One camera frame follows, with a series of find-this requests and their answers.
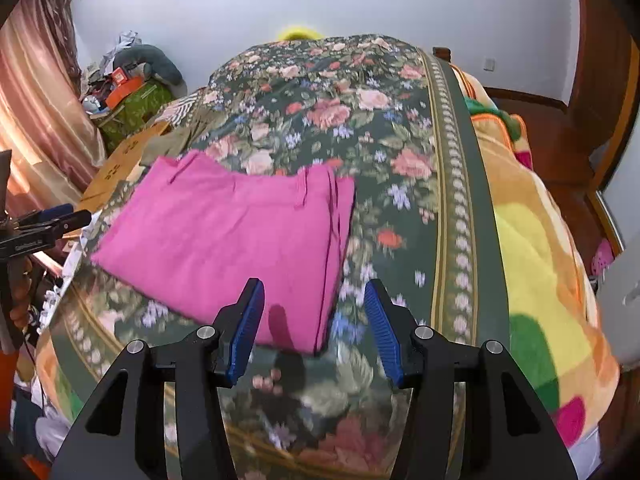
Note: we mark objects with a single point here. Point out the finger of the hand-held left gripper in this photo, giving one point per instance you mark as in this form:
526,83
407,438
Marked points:
72,221
47,215

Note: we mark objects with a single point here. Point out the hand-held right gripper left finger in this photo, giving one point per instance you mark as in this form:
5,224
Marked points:
245,325

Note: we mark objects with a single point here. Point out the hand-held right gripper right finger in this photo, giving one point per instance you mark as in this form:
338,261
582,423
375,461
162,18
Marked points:
385,330

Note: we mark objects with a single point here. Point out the pink pants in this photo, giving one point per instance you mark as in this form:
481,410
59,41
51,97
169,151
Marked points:
215,245

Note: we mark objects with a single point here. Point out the olive green pants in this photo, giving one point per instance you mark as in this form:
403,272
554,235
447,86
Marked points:
185,132

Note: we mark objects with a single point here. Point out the wooden lap desk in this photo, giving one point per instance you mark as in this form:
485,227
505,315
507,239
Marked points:
120,165

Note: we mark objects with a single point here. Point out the pink striped curtain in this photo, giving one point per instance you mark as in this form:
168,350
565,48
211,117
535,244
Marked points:
35,100

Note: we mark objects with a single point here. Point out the green storage box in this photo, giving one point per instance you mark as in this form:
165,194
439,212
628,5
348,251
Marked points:
135,110

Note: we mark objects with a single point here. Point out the orange box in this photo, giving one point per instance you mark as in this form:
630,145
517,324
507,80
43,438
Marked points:
125,92

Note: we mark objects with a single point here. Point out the small red box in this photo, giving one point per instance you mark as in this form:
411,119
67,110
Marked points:
121,77

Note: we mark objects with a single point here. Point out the striped cloth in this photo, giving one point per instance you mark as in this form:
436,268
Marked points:
182,105

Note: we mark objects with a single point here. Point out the colourful fleece blanket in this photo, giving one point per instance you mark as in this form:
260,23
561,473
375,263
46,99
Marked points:
535,260

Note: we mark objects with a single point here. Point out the pile of clothes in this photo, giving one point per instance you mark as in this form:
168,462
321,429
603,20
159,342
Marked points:
120,45

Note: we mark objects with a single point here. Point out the floral blanket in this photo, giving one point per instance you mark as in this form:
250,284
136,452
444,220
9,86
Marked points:
350,110

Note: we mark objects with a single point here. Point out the pink slipper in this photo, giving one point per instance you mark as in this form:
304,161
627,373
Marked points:
602,257

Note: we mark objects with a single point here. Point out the white appliance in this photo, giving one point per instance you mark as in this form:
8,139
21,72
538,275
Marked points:
622,310

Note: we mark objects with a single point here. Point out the wooden door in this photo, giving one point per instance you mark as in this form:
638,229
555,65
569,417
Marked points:
600,35

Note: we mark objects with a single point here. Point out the wooden bed post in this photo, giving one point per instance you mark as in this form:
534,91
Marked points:
442,53

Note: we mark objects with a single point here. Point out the white wall outlet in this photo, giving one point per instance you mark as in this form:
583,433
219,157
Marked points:
490,64

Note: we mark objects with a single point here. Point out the yellow foam bed rail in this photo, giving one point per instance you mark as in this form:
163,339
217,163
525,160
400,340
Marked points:
300,32

